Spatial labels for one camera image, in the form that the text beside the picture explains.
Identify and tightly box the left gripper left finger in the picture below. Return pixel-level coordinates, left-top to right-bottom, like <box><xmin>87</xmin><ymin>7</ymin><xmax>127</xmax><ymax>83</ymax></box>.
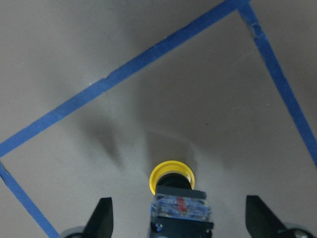
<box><xmin>83</xmin><ymin>197</ymin><xmax>113</xmax><ymax>238</ymax></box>

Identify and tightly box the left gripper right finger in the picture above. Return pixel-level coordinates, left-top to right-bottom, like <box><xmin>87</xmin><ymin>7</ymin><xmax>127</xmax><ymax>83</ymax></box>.
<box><xmin>245</xmin><ymin>195</ymin><xmax>285</xmax><ymax>238</ymax></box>

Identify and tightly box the yellow push button switch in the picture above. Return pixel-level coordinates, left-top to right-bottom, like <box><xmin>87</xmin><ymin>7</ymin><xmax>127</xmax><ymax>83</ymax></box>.
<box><xmin>149</xmin><ymin>160</ymin><xmax>214</xmax><ymax>238</ymax></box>

